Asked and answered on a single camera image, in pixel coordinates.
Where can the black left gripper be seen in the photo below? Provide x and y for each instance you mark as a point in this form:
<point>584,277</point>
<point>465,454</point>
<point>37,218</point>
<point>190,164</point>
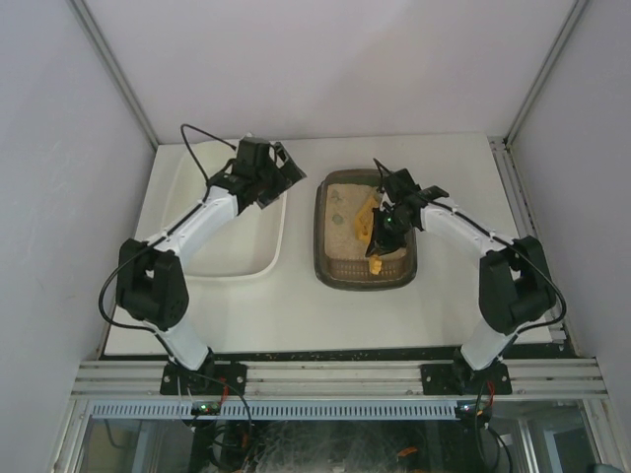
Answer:
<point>275,176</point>

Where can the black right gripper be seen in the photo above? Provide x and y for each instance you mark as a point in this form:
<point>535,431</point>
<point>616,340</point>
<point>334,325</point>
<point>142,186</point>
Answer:
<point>386,232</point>

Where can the yellow litter scoop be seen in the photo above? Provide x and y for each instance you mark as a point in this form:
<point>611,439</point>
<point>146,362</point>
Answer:
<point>363,226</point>

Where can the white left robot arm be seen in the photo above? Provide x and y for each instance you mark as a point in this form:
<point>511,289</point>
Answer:
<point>150,280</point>

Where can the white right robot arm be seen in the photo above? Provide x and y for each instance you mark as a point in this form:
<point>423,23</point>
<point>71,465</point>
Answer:
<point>514,285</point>

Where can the dark brown litter box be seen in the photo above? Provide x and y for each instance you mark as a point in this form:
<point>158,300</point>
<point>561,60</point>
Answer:
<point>339,258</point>

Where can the white plastic bin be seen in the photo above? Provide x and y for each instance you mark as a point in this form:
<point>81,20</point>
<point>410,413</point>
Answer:
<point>246,246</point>

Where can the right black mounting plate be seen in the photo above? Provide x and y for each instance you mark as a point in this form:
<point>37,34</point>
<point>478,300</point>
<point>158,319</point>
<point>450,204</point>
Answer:
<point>447,379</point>

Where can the black mounting plate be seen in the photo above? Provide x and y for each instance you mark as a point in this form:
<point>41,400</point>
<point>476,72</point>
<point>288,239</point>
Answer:
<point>225,378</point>
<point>447,379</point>

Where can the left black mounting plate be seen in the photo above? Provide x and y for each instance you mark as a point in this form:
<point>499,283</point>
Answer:
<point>225,378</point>

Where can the grey slotted cable duct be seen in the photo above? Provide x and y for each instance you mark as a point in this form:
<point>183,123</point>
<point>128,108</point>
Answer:
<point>266,410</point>

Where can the left aluminium frame post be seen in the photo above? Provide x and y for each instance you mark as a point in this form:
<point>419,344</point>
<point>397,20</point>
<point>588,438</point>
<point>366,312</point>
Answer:
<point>96,38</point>

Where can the aluminium frame post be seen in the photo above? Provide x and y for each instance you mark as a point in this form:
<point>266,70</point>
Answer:
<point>575,15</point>
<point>96,38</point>

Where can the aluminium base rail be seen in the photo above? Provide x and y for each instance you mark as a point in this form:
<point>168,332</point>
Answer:
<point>529,380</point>

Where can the right aluminium frame post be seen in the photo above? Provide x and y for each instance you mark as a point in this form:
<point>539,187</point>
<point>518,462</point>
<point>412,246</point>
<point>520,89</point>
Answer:
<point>575,15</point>

